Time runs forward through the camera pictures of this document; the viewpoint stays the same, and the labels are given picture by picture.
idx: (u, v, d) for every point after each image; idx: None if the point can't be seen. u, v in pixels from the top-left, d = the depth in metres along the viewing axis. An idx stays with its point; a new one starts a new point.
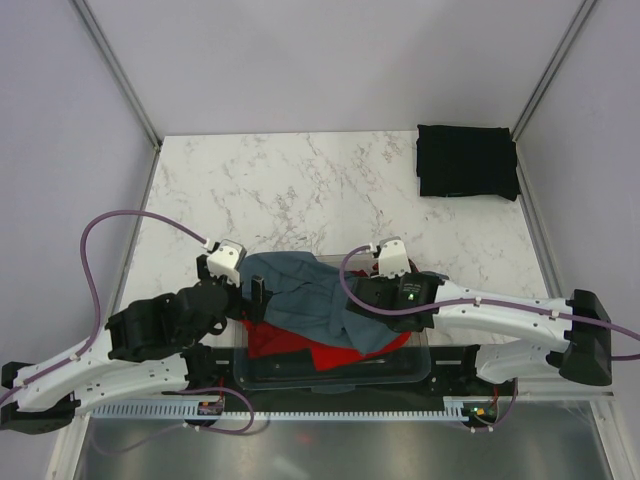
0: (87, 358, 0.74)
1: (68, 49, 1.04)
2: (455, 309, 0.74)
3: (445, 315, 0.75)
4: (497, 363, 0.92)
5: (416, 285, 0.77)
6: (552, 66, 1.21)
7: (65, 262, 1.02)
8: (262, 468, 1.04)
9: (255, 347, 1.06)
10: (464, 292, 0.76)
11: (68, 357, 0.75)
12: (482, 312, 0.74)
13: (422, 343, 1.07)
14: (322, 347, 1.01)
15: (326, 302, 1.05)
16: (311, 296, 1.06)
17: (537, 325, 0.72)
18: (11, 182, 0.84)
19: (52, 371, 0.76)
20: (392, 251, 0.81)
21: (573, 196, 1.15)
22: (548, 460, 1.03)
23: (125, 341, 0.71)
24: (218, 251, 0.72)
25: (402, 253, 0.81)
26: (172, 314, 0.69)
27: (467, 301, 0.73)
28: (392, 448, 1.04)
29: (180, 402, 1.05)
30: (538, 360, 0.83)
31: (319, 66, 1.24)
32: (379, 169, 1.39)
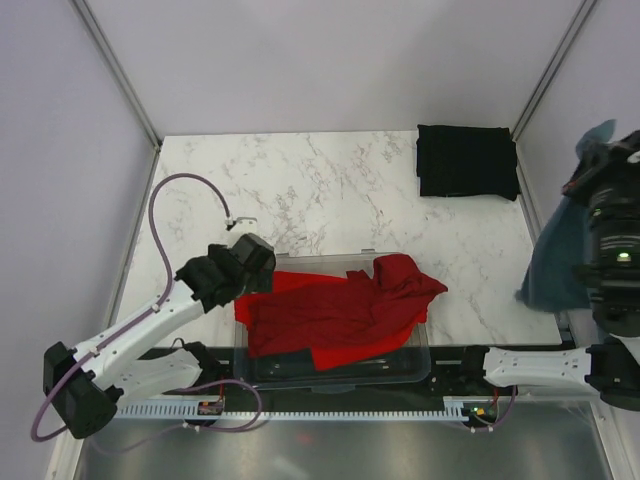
0: (167, 307, 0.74)
1: (69, 48, 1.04)
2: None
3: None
4: (514, 370, 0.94)
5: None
6: (551, 67, 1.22)
7: (64, 261, 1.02)
8: (262, 468, 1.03)
9: (255, 347, 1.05)
10: None
11: (146, 310, 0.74)
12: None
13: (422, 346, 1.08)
14: (323, 347, 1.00)
15: (327, 303, 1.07)
16: (309, 296, 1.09)
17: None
18: (11, 180, 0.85)
19: (129, 329, 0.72)
20: None
21: None
22: (550, 462, 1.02)
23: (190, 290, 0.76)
24: (241, 223, 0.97)
25: None
26: (232, 259, 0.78)
27: None
28: (393, 449, 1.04)
29: (180, 402, 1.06)
30: (574, 378, 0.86)
31: (319, 65, 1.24)
32: (379, 169, 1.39)
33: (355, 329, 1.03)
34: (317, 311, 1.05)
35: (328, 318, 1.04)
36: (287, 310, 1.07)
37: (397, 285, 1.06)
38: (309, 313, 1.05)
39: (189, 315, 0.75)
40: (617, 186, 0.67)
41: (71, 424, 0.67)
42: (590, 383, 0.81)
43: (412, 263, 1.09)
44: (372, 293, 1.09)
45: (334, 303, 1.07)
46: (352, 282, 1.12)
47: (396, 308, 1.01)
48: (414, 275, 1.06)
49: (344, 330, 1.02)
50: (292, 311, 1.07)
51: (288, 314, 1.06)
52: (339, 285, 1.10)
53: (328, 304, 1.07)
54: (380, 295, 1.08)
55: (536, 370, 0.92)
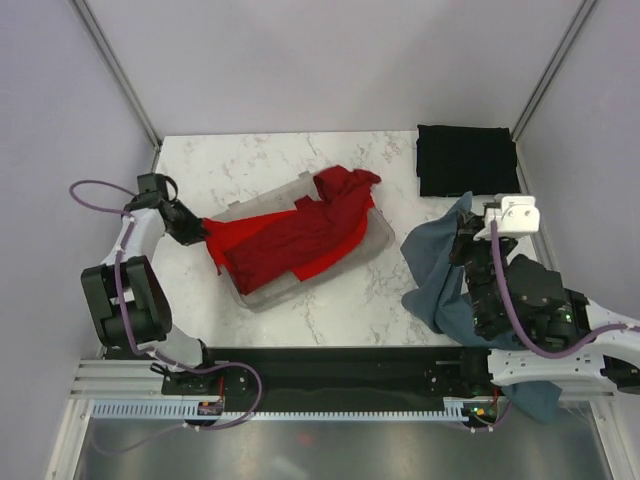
0: (143, 221, 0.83)
1: (68, 49, 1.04)
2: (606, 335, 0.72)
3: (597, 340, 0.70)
4: (521, 371, 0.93)
5: (552, 328, 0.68)
6: (551, 67, 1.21)
7: (64, 261, 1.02)
8: (262, 469, 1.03)
9: (244, 285, 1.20)
10: (607, 317, 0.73)
11: (129, 228, 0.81)
12: (628, 338, 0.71)
13: (391, 236, 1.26)
14: (305, 258, 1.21)
15: (291, 226, 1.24)
16: (272, 224, 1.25)
17: (616, 339, 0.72)
18: (10, 181, 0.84)
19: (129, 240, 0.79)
20: (520, 222, 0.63)
21: (574, 196, 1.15)
22: (550, 462, 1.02)
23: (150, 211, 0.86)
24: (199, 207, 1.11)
25: (530, 226, 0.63)
26: (150, 192, 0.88)
27: (617, 328, 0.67)
28: (393, 449, 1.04)
29: (180, 402, 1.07)
30: (589, 374, 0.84)
31: (319, 66, 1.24)
32: (379, 169, 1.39)
33: (321, 238, 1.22)
34: (285, 237, 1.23)
35: (298, 238, 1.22)
36: (247, 235, 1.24)
37: (339, 189, 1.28)
38: (277, 242, 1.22)
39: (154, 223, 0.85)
40: (474, 259, 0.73)
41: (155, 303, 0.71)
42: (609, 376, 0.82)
43: (345, 171, 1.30)
44: (321, 208, 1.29)
45: (295, 224, 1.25)
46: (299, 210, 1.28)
47: (347, 210, 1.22)
48: (354, 184, 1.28)
49: (316, 239, 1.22)
50: (263, 247, 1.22)
51: (252, 239, 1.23)
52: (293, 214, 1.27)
53: (291, 229, 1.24)
54: (329, 207, 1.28)
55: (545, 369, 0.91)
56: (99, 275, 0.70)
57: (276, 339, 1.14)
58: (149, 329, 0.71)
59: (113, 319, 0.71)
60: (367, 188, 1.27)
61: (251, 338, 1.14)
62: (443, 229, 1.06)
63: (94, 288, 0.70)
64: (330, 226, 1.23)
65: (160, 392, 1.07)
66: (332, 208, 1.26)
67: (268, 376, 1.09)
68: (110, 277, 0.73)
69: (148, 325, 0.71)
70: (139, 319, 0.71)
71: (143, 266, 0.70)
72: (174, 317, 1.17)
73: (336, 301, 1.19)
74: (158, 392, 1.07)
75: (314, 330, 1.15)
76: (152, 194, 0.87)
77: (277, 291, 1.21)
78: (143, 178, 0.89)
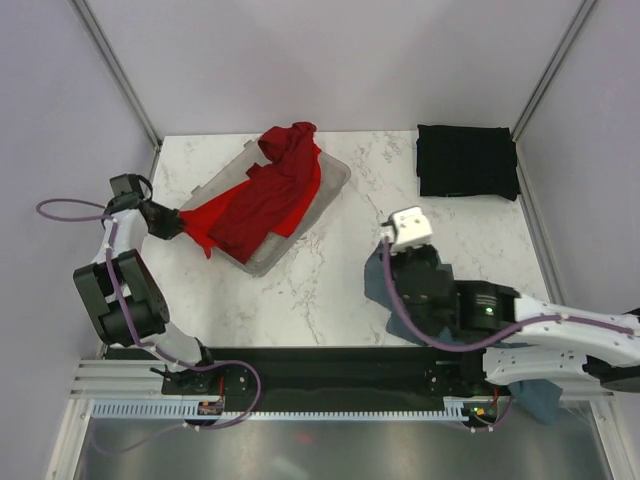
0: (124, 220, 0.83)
1: (68, 50, 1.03)
2: (539, 328, 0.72)
3: (528, 333, 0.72)
4: (512, 368, 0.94)
5: (470, 318, 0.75)
6: (552, 67, 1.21)
7: (64, 261, 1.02)
8: (262, 468, 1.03)
9: (242, 255, 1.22)
10: (543, 307, 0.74)
11: (115, 227, 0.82)
12: (569, 330, 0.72)
13: (347, 172, 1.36)
14: (282, 214, 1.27)
15: (254, 192, 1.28)
16: (236, 195, 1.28)
17: (618, 343, 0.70)
18: (10, 182, 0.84)
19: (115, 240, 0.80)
20: (413, 231, 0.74)
21: (574, 195, 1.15)
22: (550, 462, 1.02)
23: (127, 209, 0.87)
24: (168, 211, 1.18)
25: (424, 232, 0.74)
26: (125, 194, 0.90)
27: (550, 317, 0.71)
28: (393, 449, 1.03)
29: (180, 402, 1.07)
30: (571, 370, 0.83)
31: (319, 65, 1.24)
32: (379, 169, 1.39)
33: (284, 197, 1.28)
34: (253, 203, 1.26)
35: (264, 202, 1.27)
36: (215, 211, 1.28)
37: (285, 146, 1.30)
38: (249, 209, 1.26)
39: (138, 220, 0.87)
40: None
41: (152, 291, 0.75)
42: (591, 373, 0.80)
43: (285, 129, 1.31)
44: (273, 169, 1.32)
45: (256, 191, 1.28)
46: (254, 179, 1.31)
47: (300, 165, 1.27)
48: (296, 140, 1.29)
49: (282, 199, 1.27)
50: (238, 217, 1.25)
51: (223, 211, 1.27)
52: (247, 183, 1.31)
53: (255, 196, 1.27)
54: (279, 165, 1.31)
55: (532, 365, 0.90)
56: (93, 273, 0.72)
57: (276, 339, 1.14)
58: (150, 317, 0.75)
59: (113, 314, 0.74)
60: (311, 139, 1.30)
61: (251, 338, 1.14)
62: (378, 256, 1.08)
63: (89, 287, 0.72)
64: (291, 182, 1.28)
65: (160, 392, 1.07)
66: (284, 164, 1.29)
67: (268, 376, 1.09)
68: (103, 273, 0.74)
69: (149, 316, 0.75)
70: (139, 311, 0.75)
71: (136, 259, 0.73)
72: (174, 317, 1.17)
73: (335, 301, 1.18)
74: (158, 392, 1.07)
75: (314, 330, 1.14)
76: (128, 196, 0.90)
77: (277, 291, 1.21)
78: (115, 180, 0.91)
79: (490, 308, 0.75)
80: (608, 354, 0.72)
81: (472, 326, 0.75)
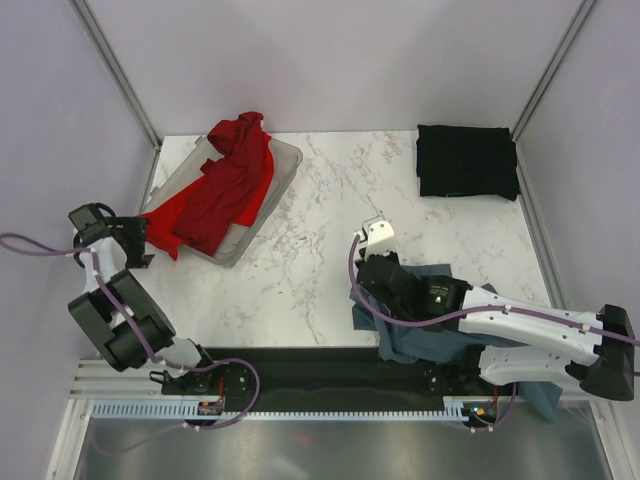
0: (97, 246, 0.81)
1: (68, 48, 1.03)
2: (482, 316, 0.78)
3: (473, 320, 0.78)
4: (505, 366, 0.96)
5: (420, 303, 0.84)
6: (552, 67, 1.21)
7: (64, 261, 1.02)
8: (262, 468, 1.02)
9: (209, 247, 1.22)
10: (493, 299, 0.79)
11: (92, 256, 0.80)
12: (514, 321, 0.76)
13: (298, 153, 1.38)
14: (241, 204, 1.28)
15: (209, 186, 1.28)
16: (193, 191, 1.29)
17: (566, 337, 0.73)
18: (10, 181, 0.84)
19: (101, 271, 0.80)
20: (380, 234, 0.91)
21: (574, 195, 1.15)
22: (550, 462, 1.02)
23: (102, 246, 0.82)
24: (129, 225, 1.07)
25: (389, 233, 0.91)
26: (90, 226, 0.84)
27: (495, 308, 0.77)
28: (393, 449, 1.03)
29: (180, 402, 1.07)
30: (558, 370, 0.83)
31: (319, 65, 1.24)
32: (379, 169, 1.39)
33: (241, 188, 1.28)
34: (211, 197, 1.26)
35: (222, 195, 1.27)
36: (175, 206, 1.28)
37: (234, 137, 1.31)
38: (207, 203, 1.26)
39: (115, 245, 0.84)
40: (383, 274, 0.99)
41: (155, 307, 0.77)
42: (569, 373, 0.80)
43: (232, 122, 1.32)
44: (224, 163, 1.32)
45: (212, 185, 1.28)
46: (209, 173, 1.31)
47: (251, 152, 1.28)
48: (242, 131, 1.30)
49: (238, 189, 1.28)
50: (197, 212, 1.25)
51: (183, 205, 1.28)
52: (202, 179, 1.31)
53: (210, 189, 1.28)
54: (231, 157, 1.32)
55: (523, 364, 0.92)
56: (90, 301, 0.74)
57: (276, 339, 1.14)
58: (158, 331, 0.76)
59: (120, 337, 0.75)
60: (257, 126, 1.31)
61: (251, 338, 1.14)
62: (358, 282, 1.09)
63: (89, 314, 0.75)
64: (245, 172, 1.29)
65: (160, 392, 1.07)
66: (236, 155, 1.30)
67: (268, 376, 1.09)
68: (102, 300, 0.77)
69: (159, 332, 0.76)
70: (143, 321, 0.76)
71: (131, 276, 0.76)
72: (174, 318, 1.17)
73: (335, 301, 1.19)
74: (158, 392, 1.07)
75: (314, 330, 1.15)
76: (92, 228, 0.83)
77: (277, 291, 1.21)
78: (76, 212, 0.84)
79: (440, 298, 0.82)
80: (560, 348, 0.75)
81: (425, 312, 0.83)
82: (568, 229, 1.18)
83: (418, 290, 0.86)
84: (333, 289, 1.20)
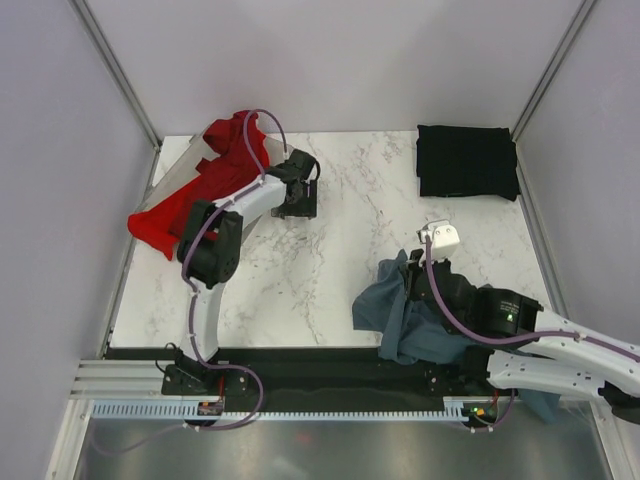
0: (268, 186, 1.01)
1: (67, 48, 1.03)
2: (554, 342, 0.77)
3: (544, 345, 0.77)
4: (520, 375, 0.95)
5: (490, 318, 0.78)
6: (552, 67, 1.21)
7: (64, 261, 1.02)
8: (262, 469, 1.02)
9: None
10: (563, 324, 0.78)
11: (257, 185, 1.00)
12: (584, 350, 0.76)
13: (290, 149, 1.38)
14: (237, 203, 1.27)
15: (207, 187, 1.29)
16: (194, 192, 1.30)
17: (633, 372, 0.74)
18: (9, 181, 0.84)
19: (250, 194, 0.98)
20: (444, 240, 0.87)
21: (574, 195, 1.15)
22: (550, 462, 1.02)
23: (279, 182, 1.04)
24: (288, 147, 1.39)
25: (454, 240, 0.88)
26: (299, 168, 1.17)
27: (568, 335, 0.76)
28: (393, 449, 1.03)
29: (180, 402, 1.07)
30: (587, 391, 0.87)
31: (319, 66, 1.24)
32: (378, 169, 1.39)
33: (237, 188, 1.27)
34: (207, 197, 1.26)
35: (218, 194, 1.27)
36: (172, 205, 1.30)
37: (230, 136, 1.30)
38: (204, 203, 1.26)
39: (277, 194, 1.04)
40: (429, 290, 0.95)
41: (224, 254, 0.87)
42: (604, 395, 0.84)
43: (228, 122, 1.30)
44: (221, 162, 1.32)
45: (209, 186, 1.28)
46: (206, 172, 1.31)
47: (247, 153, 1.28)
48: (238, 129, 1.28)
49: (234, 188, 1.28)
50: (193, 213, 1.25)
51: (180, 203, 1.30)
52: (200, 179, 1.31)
53: (207, 188, 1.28)
54: (227, 156, 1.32)
55: (544, 378, 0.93)
56: (205, 207, 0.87)
57: (276, 339, 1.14)
58: (206, 269, 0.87)
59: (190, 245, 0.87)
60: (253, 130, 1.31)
61: (250, 338, 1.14)
62: (386, 286, 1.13)
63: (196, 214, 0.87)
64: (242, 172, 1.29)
65: (160, 392, 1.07)
66: (233, 155, 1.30)
67: (269, 376, 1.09)
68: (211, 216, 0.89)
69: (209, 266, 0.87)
70: (208, 262, 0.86)
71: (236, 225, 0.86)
72: (175, 317, 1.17)
73: (335, 301, 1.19)
74: (158, 392, 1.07)
75: (314, 330, 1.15)
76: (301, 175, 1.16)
77: (277, 291, 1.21)
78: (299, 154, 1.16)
79: (511, 316, 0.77)
80: (623, 380, 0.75)
81: (489, 328, 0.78)
82: (569, 228, 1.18)
83: (483, 305, 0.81)
84: (334, 289, 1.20)
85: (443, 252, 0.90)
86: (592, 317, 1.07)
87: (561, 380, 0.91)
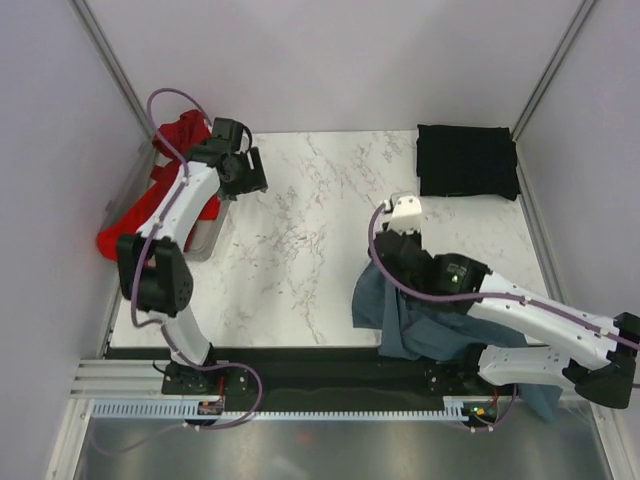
0: (195, 180, 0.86)
1: (67, 48, 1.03)
2: (499, 304, 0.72)
3: (489, 306, 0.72)
4: (504, 365, 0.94)
5: (437, 279, 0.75)
6: (552, 66, 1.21)
7: (63, 261, 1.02)
8: (262, 469, 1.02)
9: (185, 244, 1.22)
10: (512, 288, 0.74)
11: (180, 186, 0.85)
12: (531, 314, 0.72)
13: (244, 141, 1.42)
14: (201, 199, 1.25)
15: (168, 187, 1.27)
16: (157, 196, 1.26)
17: (581, 339, 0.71)
18: (10, 181, 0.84)
19: (176, 201, 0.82)
20: (403, 211, 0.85)
21: (574, 195, 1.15)
22: (550, 462, 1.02)
23: (204, 164, 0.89)
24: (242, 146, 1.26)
25: (415, 211, 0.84)
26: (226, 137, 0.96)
27: (514, 298, 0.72)
28: (393, 449, 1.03)
29: (180, 402, 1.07)
30: (553, 371, 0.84)
31: (319, 65, 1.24)
32: (378, 169, 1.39)
33: None
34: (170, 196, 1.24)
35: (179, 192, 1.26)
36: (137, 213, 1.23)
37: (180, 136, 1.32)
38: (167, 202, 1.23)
39: (210, 184, 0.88)
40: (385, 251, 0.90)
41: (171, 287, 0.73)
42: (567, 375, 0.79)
43: (176, 124, 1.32)
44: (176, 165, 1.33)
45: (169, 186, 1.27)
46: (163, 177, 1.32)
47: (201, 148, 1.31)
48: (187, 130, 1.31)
49: None
50: None
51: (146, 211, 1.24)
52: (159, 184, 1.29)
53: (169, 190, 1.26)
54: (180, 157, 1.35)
55: (525, 366, 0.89)
56: (129, 243, 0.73)
57: (277, 339, 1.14)
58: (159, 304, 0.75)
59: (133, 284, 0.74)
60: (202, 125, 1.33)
61: (251, 338, 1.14)
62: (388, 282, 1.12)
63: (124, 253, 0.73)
64: None
65: (160, 392, 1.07)
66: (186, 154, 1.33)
67: (269, 376, 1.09)
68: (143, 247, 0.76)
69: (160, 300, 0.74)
70: (158, 295, 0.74)
71: (170, 253, 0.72)
72: None
73: (335, 301, 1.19)
74: (158, 392, 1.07)
75: (314, 330, 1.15)
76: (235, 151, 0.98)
77: (277, 291, 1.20)
78: (223, 122, 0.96)
79: (456, 278, 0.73)
80: (572, 348, 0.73)
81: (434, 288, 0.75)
82: (569, 228, 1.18)
83: (432, 266, 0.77)
84: (334, 288, 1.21)
85: (411, 223, 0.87)
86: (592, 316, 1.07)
87: (534, 363, 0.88)
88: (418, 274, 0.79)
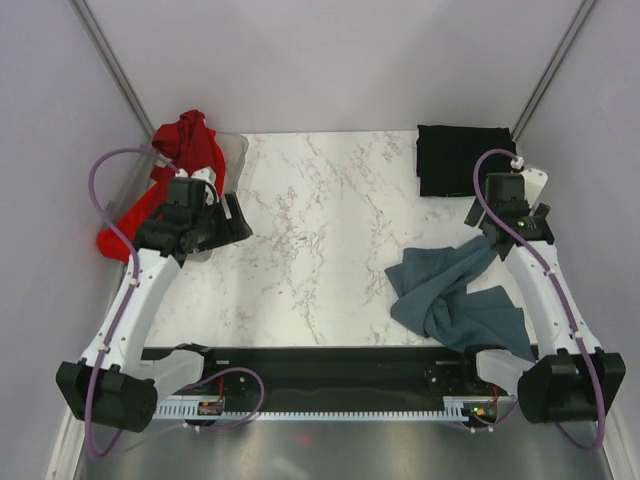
0: (146, 277, 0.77)
1: (67, 49, 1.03)
2: (528, 259, 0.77)
3: (519, 254, 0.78)
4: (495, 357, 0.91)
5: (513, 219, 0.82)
6: (552, 66, 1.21)
7: (62, 261, 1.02)
8: (262, 469, 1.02)
9: None
10: (554, 263, 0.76)
11: (128, 286, 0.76)
12: (541, 282, 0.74)
13: (244, 140, 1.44)
14: None
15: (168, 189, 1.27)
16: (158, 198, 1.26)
17: (556, 325, 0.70)
18: (9, 182, 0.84)
19: (126, 310, 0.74)
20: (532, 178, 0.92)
21: (574, 195, 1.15)
22: (551, 462, 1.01)
23: (155, 252, 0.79)
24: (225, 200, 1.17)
25: (539, 182, 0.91)
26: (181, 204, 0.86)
27: (542, 262, 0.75)
28: (393, 450, 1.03)
29: (180, 402, 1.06)
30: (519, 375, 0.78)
31: (319, 66, 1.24)
32: (378, 169, 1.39)
33: None
34: None
35: None
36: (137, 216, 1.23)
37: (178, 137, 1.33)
38: None
39: (166, 277, 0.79)
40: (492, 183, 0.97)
41: (128, 414, 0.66)
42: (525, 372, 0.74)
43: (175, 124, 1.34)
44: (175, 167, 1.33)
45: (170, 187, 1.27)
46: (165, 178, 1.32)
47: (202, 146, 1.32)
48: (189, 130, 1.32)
49: None
50: None
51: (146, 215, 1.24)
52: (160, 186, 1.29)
53: None
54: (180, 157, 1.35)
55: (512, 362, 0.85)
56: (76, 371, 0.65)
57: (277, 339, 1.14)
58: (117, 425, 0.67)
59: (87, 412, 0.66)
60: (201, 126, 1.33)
61: (251, 338, 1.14)
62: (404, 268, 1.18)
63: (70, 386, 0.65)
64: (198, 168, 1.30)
65: None
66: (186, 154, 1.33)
67: (268, 377, 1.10)
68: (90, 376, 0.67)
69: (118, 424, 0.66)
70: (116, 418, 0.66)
71: (121, 379, 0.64)
72: (175, 317, 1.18)
73: (335, 301, 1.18)
74: None
75: (314, 330, 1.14)
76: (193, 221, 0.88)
77: (277, 291, 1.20)
78: (175, 184, 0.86)
79: (524, 225, 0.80)
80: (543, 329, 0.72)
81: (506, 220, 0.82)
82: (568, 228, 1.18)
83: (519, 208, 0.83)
84: (334, 288, 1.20)
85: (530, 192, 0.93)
86: (592, 316, 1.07)
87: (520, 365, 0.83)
88: (503, 205, 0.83)
